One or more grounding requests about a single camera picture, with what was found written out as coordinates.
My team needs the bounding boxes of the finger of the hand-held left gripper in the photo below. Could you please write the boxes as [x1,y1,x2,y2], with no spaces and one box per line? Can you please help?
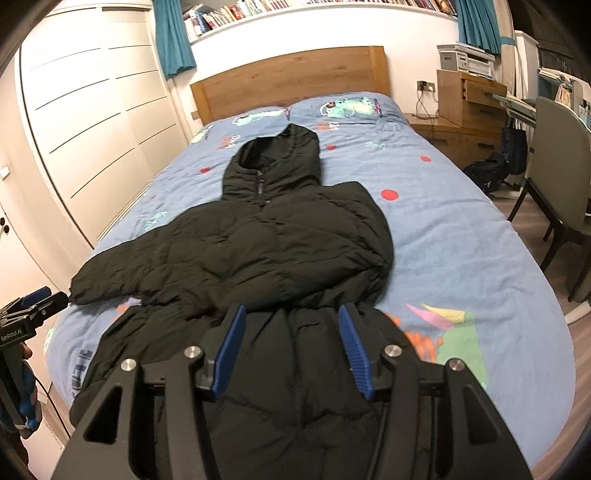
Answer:
[25,291,70,321]
[9,286,52,309]

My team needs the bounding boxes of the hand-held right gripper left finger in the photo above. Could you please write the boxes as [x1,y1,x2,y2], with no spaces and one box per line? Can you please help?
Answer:
[51,304,247,480]

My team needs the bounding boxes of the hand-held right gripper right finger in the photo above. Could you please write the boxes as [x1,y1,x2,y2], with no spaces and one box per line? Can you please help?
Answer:
[338,305,543,480]

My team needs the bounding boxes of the black puffer jacket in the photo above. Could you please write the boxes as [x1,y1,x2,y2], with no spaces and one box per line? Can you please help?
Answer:
[69,124,437,480]

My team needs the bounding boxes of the person's left hand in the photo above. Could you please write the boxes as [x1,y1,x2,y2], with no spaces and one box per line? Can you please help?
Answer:
[19,346,43,432]

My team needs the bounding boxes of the white door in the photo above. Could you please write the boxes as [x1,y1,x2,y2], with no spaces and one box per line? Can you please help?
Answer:
[0,69,95,305]

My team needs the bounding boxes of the bed with blue cartoon sheet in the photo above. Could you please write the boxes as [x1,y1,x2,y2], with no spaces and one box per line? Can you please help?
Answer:
[44,92,576,468]

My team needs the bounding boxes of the white wardrobe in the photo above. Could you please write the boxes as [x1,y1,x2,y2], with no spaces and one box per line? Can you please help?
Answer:
[18,4,195,245]

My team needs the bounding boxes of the black backpack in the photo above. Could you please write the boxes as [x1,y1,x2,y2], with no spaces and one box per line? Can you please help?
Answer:
[463,151,509,193]

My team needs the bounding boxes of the blue printed pillow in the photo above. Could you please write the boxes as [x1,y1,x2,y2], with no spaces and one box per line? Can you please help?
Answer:
[198,106,291,141]
[290,93,408,130]

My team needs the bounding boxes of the wooden nightstand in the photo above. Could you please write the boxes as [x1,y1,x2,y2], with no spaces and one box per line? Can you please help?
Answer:
[409,114,505,171]

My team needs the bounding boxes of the dark blue hanging bag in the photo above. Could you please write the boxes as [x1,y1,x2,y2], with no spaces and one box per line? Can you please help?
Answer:
[502,126,528,177]

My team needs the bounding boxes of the wooden headboard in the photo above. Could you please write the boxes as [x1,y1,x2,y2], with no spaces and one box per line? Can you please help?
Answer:
[190,46,387,125]

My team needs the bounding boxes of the wooden drawer cabinet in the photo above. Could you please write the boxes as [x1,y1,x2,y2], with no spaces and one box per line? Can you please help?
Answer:
[436,69,509,131]

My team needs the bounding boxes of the grey chair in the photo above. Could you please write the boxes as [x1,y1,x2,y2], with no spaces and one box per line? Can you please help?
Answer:
[507,97,591,304]

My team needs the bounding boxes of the teal curtain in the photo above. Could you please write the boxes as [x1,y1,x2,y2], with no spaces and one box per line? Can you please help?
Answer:
[152,0,197,79]
[455,0,502,57]

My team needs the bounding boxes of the glass desk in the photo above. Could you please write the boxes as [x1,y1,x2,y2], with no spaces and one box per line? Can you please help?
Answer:
[484,88,555,121]

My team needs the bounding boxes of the white printer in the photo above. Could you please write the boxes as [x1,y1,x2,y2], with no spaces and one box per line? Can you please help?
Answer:
[437,42,498,78]

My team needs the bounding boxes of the row of books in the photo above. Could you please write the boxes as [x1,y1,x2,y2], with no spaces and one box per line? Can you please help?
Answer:
[181,0,459,37]

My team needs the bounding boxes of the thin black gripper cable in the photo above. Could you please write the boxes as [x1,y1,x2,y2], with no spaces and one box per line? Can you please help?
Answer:
[34,381,72,437]

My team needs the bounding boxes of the black socket cable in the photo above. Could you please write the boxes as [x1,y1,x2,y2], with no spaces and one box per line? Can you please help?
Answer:
[414,90,441,121]

